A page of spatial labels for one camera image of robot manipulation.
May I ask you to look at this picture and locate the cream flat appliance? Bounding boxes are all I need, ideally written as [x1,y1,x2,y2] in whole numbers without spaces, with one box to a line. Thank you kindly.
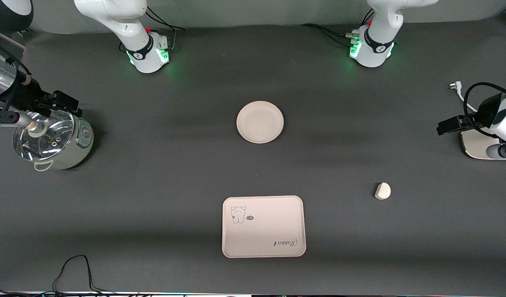
[459,127,506,160]

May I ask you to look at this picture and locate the pale green cooking pot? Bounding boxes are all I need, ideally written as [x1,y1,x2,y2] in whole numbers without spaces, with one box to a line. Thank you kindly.
[12,109,95,172]

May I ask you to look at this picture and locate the cream rabbit print tray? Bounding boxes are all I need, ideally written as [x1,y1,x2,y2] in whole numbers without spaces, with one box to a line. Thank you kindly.
[222,196,307,258]

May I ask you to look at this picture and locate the small white bun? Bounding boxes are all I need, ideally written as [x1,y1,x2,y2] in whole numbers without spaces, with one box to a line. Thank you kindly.
[374,182,391,200]

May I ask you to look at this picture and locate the black right base cables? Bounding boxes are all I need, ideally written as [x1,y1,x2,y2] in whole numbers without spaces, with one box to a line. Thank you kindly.
[120,6,187,54]

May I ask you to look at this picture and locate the black left base cables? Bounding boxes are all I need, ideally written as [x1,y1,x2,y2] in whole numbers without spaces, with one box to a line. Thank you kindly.
[300,10,375,47]

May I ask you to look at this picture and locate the black base cables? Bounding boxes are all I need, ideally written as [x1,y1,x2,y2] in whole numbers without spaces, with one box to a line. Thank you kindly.
[300,10,375,47]
[120,6,187,54]

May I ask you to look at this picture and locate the thin black table cable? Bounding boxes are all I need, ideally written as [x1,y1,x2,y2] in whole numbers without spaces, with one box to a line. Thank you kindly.
[0,255,113,296]

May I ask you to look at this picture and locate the glass pot lid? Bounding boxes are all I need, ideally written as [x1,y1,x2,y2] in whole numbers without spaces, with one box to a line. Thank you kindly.
[12,111,75,161]

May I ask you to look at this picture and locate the white power plug cable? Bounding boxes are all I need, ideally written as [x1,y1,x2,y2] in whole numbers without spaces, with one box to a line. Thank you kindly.
[448,82,478,113]

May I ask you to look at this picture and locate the round cream plate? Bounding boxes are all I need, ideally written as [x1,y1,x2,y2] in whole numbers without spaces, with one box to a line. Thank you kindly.
[236,101,284,144]

